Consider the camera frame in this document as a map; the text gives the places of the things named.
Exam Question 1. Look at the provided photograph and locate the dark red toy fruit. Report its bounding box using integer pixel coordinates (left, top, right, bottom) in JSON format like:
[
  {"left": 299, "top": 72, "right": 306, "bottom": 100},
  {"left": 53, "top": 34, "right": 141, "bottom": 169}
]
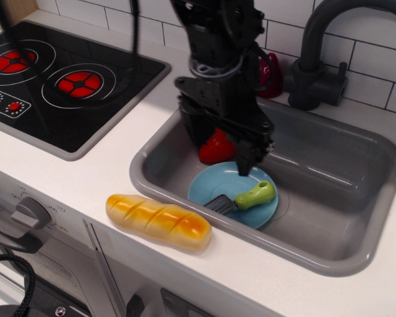
[{"left": 257, "top": 53, "right": 283, "bottom": 99}]

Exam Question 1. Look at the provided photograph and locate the green handled grey spatula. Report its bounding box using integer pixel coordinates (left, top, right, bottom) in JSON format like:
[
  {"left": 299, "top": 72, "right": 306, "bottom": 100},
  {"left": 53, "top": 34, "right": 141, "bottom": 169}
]
[{"left": 204, "top": 180, "right": 276, "bottom": 215}]

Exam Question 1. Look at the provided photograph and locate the grey sink basin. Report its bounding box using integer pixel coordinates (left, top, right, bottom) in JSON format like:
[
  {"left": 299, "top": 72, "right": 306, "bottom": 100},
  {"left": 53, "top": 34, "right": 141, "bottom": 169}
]
[{"left": 129, "top": 100, "right": 396, "bottom": 277}]

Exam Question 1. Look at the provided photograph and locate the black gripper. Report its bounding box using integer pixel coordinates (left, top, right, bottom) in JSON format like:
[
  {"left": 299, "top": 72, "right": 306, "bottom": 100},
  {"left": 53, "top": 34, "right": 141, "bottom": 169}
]
[{"left": 174, "top": 77, "right": 274, "bottom": 176}]

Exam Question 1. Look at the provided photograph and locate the dark grey faucet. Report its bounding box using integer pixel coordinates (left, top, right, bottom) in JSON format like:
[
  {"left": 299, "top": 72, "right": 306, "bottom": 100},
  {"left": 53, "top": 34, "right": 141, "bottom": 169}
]
[{"left": 284, "top": 0, "right": 396, "bottom": 111}]

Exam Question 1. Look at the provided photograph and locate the toy bread loaf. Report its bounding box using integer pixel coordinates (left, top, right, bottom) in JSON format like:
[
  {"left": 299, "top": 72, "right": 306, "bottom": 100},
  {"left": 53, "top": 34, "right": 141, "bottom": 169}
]
[{"left": 106, "top": 194, "right": 212, "bottom": 251}]

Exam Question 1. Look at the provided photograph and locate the black braided lower cable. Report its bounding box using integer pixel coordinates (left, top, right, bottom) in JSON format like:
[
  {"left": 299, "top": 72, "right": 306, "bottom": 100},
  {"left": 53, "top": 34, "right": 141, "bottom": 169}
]
[{"left": 0, "top": 254, "right": 36, "bottom": 317}]

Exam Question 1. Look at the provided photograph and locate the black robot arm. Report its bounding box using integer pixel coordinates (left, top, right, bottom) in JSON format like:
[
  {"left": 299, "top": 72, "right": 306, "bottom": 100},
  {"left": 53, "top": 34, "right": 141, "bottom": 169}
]
[{"left": 171, "top": 1, "right": 274, "bottom": 176}]

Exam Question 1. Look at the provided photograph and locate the blue plastic plate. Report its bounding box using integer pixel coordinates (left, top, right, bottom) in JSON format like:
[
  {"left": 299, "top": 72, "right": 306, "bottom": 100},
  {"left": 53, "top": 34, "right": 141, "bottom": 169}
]
[{"left": 187, "top": 162, "right": 279, "bottom": 229}]

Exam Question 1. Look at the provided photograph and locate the wooden side panel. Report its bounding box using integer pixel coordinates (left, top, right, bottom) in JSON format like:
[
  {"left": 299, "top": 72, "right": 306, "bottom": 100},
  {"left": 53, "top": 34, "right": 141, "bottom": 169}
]
[{"left": 0, "top": 0, "right": 38, "bottom": 30}]

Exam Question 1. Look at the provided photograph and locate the grey oven knob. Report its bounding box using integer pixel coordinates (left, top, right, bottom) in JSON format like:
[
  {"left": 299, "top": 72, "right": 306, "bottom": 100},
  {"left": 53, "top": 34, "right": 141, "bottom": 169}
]
[{"left": 11, "top": 197, "right": 51, "bottom": 230}]

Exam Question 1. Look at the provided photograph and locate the red toy strawberry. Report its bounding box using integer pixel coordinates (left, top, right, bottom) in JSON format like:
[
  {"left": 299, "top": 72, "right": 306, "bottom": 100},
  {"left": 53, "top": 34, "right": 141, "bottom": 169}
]
[{"left": 199, "top": 127, "right": 236, "bottom": 164}]

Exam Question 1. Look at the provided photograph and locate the black braided cable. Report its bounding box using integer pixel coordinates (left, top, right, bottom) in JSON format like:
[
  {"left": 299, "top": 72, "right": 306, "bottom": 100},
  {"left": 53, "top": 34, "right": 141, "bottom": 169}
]
[
  {"left": 0, "top": 254, "right": 36, "bottom": 317},
  {"left": 130, "top": 0, "right": 143, "bottom": 55}
]

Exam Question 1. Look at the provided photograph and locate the black toy stove top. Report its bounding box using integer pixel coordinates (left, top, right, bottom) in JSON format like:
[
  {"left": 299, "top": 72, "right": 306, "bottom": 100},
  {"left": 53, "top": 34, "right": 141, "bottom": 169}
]
[{"left": 0, "top": 21, "right": 171, "bottom": 161}]

